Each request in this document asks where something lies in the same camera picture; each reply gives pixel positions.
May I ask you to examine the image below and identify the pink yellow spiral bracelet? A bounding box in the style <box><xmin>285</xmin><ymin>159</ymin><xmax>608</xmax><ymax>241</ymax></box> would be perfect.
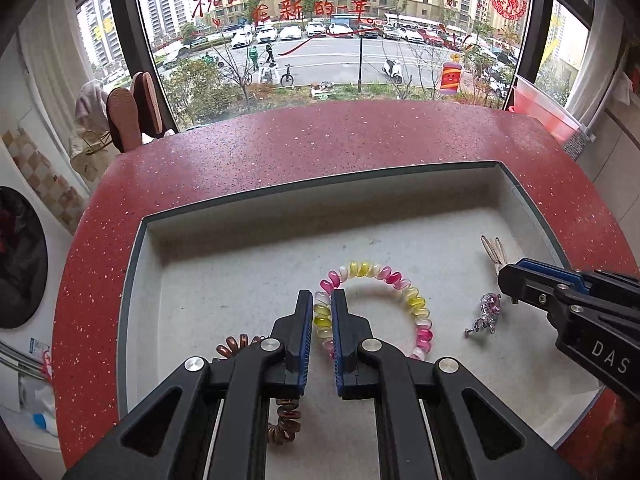
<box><xmin>312</xmin><ymin>260</ymin><xmax>435</xmax><ymax>362</ymax></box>

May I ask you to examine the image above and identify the white blue bottle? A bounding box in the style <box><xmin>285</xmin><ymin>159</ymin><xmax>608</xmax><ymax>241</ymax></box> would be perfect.
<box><xmin>32</xmin><ymin>412</ymin><xmax>58</xmax><ymax>437</ymax></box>

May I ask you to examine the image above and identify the brown slipper on rack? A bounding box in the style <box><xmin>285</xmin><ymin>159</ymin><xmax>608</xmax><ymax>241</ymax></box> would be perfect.
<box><xmin>106</xmin><ymin>72</ymin><xmax>165</xmax><ymax>153</ymax></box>

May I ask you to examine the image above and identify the grey jewelry tray box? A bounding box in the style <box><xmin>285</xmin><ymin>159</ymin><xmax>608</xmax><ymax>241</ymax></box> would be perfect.
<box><xmin>116</xmin><ymin>162</ymin><xmax>602</xmax><ymax>479</ymax></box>

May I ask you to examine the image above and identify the small silver ring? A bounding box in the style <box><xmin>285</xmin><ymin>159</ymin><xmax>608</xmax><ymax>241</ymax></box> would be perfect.
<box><xmin>463</xmin><ymin>292</ymin><xmax>504</xmax><ymax>338</ymax></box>

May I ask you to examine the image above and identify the brown spiral hair tie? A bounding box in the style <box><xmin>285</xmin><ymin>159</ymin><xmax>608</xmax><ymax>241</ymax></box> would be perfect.
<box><xmin>214</xmin><ymin>332</ymin><xmax>303</xmax><ymax>447</ymax></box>

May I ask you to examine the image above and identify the thin gold hair pin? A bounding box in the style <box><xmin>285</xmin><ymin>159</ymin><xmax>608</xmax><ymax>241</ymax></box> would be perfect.
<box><xmin>480</xmin><ymin>234</ymin><xmax>509</xmax><ymax>274</ymax></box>

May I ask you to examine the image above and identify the white washing machine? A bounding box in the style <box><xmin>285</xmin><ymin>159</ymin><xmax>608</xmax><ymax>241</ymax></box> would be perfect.
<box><xmin>0</xmin><ymin>153</ymin><xmax>72</xmax><ymax>362</ymax></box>

